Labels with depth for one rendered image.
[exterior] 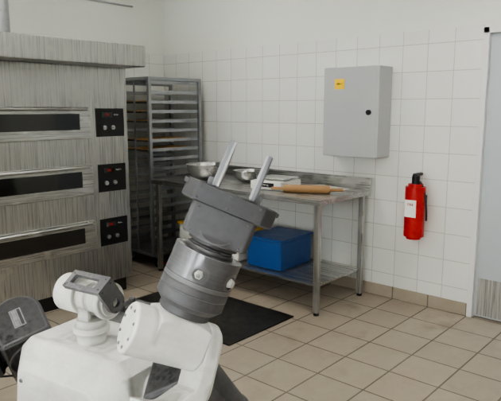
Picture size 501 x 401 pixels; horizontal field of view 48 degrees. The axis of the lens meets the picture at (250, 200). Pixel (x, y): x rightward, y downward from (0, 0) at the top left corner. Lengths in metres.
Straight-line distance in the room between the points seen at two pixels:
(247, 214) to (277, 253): 3.88
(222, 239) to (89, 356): 0.40
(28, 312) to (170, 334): 0.54
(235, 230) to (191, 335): 0.14
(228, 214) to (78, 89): 3.89
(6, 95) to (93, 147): 0.77
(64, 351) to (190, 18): 5.26
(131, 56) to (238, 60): 1.36
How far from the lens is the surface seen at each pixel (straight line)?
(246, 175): 4.96
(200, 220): 0.69
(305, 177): 4.98
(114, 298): 0.98
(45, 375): 1.04
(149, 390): 0.93
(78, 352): 1.02
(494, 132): 4.34
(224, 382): 0.93
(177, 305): 0.69
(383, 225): 4.72
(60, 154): 4.45
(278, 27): 5.28
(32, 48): 4.12
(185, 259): 0.68
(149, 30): 6.29
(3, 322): 1.20
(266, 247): 4.63
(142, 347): 0.70
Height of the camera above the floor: 1.53
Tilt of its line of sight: 9 degrees down
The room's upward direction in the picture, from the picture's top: straight up
